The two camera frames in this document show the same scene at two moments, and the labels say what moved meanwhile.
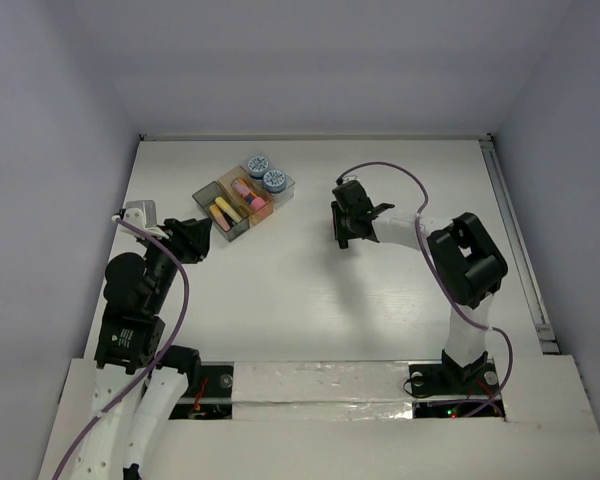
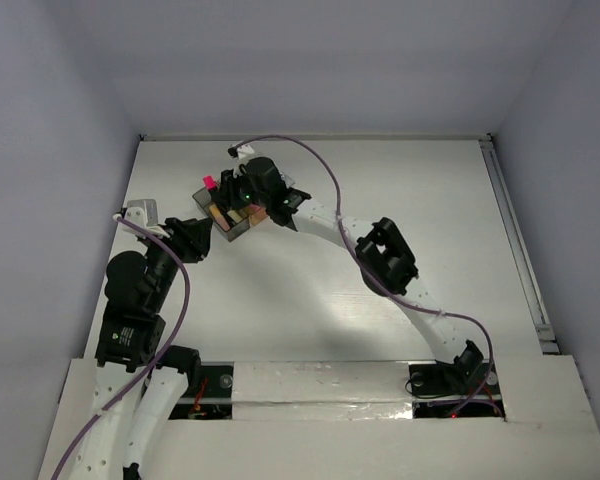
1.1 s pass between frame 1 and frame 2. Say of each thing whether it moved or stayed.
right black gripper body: moved
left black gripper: stayed
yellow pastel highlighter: stayed
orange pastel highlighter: stayed
